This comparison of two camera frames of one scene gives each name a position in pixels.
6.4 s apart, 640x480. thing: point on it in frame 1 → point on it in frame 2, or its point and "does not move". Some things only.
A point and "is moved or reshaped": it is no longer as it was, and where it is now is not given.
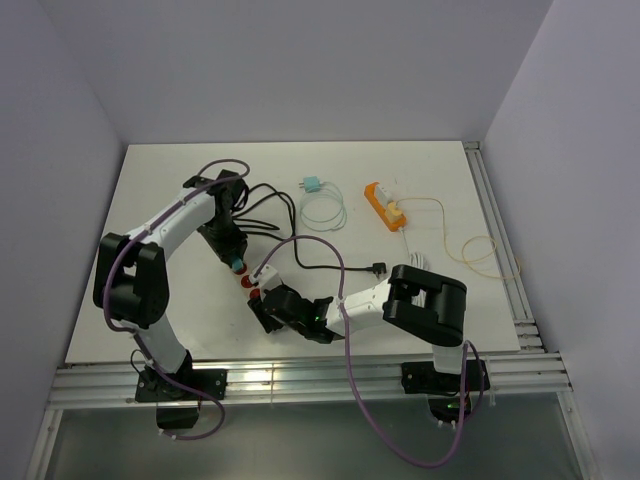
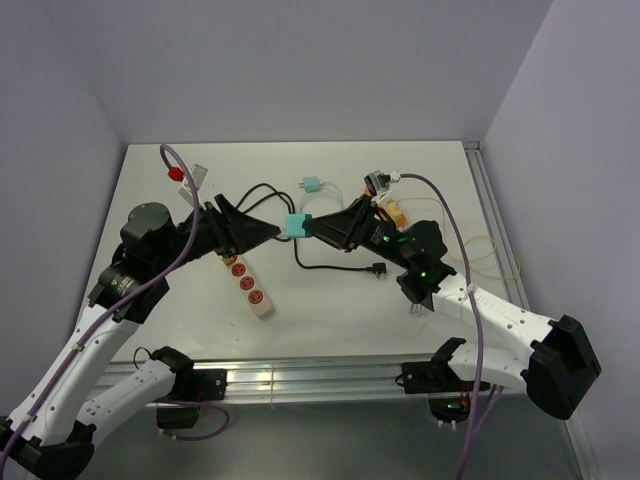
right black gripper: [265, 318] → [345, 228]
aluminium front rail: [116, 384] does not move
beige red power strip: [253, 291] does not move
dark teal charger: [237, 264] is moved or reshaped
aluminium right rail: [527, 333] does not move
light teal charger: [311, 184] does not move
